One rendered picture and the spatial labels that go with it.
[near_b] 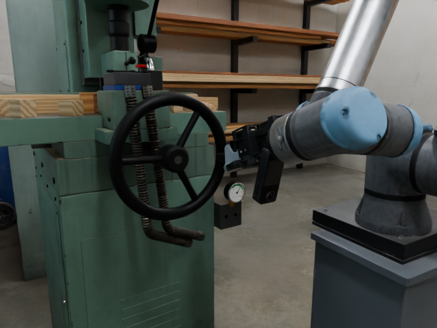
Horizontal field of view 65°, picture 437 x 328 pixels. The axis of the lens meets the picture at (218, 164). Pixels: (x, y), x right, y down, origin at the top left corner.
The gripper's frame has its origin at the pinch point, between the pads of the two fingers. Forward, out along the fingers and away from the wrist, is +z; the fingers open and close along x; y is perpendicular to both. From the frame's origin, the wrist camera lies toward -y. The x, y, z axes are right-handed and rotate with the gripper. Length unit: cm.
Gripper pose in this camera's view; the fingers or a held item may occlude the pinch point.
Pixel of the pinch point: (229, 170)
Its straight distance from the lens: 79.7
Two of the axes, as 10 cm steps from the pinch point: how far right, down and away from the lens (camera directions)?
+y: -1.8, -9.8, 0.9
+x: -8.4, 1.1, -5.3
